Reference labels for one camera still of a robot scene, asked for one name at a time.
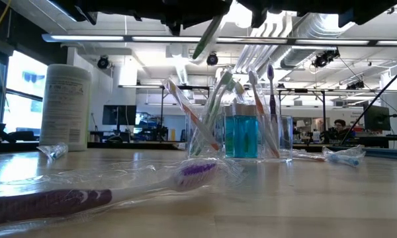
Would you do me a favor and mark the clear acrylic organizer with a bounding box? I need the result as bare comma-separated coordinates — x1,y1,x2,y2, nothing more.
185,108,294,163

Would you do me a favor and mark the black monitor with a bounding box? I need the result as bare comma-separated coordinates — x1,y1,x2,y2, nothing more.
101,104,138,126
363,104,392,132

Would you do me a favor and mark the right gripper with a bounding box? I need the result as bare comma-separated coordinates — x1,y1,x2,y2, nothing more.
238,0,397,29

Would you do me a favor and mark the clear acrylic organizer box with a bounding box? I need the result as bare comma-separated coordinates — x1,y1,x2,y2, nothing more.
190,69,235,158

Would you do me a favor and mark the purple toothbrush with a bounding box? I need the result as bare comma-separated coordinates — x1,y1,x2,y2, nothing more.
265,61,281,156
0,157,245,237

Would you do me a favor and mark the person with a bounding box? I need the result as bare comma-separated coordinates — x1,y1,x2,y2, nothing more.
321,118,355,145

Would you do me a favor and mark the blue toothbrush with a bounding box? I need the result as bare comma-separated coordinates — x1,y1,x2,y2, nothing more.
322,144,367,168
36,141,69,161

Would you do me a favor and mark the green toothbrush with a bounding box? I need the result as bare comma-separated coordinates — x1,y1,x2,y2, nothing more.
191,15,225,66

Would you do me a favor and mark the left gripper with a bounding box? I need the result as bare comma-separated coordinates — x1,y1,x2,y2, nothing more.
132,0,233,36

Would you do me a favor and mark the long ceiling light strip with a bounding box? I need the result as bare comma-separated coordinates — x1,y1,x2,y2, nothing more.
41,32,397,47

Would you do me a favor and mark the white wipes canister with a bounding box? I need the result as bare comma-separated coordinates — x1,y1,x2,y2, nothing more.
38,63,93,152

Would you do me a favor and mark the black hanging cable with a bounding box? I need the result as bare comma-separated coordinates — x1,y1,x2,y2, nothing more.
341,59,397,145

